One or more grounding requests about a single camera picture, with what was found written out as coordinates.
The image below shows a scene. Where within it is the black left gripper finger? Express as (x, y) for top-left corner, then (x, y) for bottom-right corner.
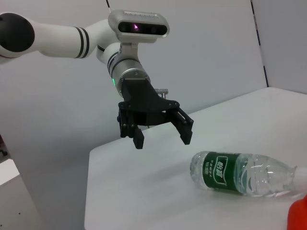
(165, 107), (194, 146)
(117, 107), (145, 150)

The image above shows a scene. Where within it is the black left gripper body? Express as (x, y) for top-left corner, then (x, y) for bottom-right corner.
(118, 76), (180, 127)

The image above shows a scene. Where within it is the clear green-label water bottle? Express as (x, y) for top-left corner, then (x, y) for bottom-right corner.
(190, 150), (307, 198)

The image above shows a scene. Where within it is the red-orange toy orange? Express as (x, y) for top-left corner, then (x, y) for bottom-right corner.
(287, 193), (307, 230)

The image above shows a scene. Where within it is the left gripper cable with plug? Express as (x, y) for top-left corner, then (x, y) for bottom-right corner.
(154, 88), (169, 98)

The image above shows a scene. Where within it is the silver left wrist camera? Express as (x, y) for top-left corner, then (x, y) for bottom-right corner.
(107, 9), (170, 44)

